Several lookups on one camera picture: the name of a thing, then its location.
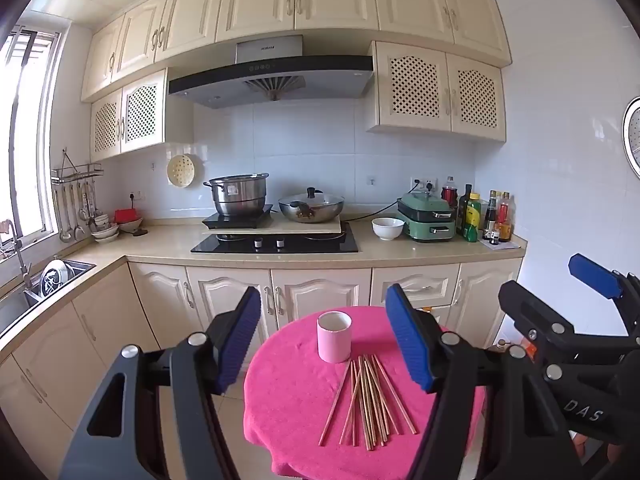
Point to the black induction cooker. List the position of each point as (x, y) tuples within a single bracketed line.
[(212, 221)]

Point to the black glass gas hob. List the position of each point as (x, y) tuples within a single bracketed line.
[(310, 246)]

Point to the round metal pan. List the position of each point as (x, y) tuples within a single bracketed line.
[(56, 277)]

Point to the yellow green bottle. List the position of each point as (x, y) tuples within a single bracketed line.
[(473, 220)]

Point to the white paper sheet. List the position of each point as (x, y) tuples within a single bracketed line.
[(510, 245)]

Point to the beige board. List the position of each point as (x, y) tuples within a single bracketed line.
[(300, 229)]

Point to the metal faucet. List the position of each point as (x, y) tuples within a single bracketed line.
[(19, 255)]

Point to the wok with glass lid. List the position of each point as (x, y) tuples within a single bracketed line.
[(312, 205)]

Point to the bowl with red lid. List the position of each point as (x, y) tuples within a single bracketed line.
[(127, 217)]

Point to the pink tablecloth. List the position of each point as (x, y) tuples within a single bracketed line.
[(300, 400)]

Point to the pink cup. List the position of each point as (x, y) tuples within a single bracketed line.
[(334, 342)]

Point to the metal hanging utensil rack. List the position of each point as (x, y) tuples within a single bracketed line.
[(75, 172)]

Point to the steel sink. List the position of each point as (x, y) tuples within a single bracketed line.
[(20, 305)]

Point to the dark green oil bottle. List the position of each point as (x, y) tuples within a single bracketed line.
[(464, 210)]

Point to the round perforated metal plate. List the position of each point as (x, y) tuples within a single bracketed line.
[(634, 140)]

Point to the white bowl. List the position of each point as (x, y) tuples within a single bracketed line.
[(388, 230)]

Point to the white double wall socket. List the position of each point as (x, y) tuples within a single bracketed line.
[(430, 183)]

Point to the bunch of wooden chopsticks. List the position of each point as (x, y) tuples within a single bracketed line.
[(369, 400)]

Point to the beige kitchen countertop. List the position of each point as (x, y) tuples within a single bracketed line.
[(165, 245)]

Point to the green electric multicooker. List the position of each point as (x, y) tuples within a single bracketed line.
[(425, 220)]

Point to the stainless steel stockpot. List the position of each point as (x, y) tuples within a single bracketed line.
[(237, 195)]

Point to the stack of white bowls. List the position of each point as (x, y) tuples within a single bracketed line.
[(106, 232)]

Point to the steel range hood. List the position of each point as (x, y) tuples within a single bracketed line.
[(225, 90)]

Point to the small dropper bottle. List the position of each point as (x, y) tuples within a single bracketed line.
[(495, 240)]

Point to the metal ladle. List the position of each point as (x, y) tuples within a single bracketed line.
[(65, 235), (79, 232)]

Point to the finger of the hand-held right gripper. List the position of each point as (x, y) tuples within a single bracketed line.
[(595, 277), (525, 310)]

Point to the red orange sauce bottle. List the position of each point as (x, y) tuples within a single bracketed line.
[(505, 220)]

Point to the dark sauce bottle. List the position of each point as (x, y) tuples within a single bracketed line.
[(490, 215)]

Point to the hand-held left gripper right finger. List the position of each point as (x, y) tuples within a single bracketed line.
[(410, 340)]

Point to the small wall socket with plug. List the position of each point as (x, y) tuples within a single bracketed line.
[(137, 195)]

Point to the hanging metal skimmer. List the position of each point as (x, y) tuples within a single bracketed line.
[(91, 220)]

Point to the cream lattice door cabinet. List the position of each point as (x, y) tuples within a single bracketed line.
[(121, 125), (447, 95)]

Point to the cream perforated steamer plate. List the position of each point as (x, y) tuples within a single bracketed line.
[(182, 171)]

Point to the barred window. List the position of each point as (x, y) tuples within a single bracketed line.
[(30, 135)]

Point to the dark bottle with red label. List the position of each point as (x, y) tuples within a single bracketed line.
[(450, 195)]

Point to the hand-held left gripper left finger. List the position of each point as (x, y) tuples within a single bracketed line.
[(242, 340)]

